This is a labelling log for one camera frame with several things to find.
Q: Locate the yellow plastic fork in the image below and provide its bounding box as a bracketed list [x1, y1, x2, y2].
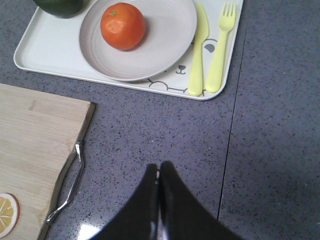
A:
[205, 2, 236, 93]

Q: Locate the green lime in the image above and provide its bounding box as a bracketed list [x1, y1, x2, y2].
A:
[33, 0, 84, 18]

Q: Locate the beige round plate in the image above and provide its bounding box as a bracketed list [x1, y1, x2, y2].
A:
[79, 0, 197, 82]

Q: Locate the yellow plastic knife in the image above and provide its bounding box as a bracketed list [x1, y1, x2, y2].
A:
[187, 2, 210, 96]

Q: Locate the white rectangular bear tray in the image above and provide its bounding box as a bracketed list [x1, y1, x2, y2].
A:
[13, 0, 245, 102]

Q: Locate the orange mandarin fruit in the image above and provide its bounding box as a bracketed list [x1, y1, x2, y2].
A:
[100, 2, 146, 51]

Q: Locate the wooden cutting board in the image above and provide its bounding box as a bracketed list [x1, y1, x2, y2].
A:
[0, 84, 95, 240]

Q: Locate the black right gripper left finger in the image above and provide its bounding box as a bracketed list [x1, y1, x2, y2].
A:
[91, 163, 159, 240]

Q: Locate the metal cutting board handle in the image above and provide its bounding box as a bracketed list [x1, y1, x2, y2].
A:
[39, 141, 86, 226]

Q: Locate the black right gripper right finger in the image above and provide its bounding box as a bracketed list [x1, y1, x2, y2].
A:
[160, 161, 241, 240]

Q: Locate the orange slice toy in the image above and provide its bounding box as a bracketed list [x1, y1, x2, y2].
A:
[0, 192, 20, 239]

